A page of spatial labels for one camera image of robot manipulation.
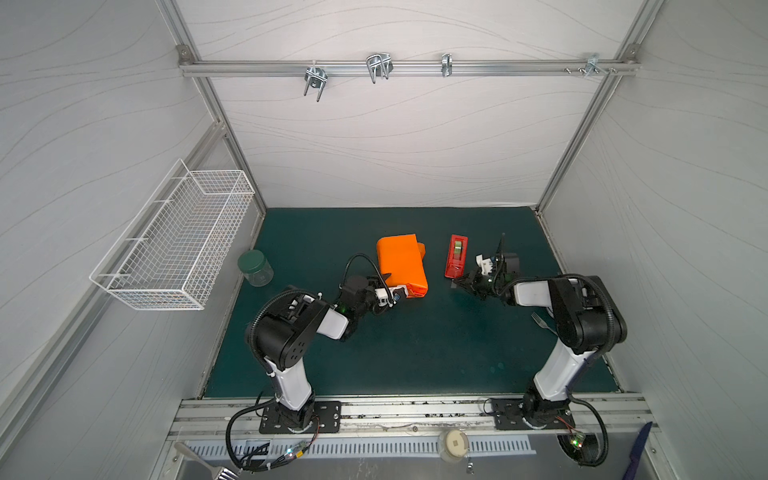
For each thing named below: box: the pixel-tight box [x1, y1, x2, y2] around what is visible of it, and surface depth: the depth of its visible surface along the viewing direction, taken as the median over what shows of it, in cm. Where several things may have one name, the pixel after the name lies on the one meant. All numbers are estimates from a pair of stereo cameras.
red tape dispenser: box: [444, 234, 469, 279], surface depth 102 cm
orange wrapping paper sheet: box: [377, 234, 428, 299], surface depth 99 cm
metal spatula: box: [174, 442, 241, 480], surface depth 67 cm
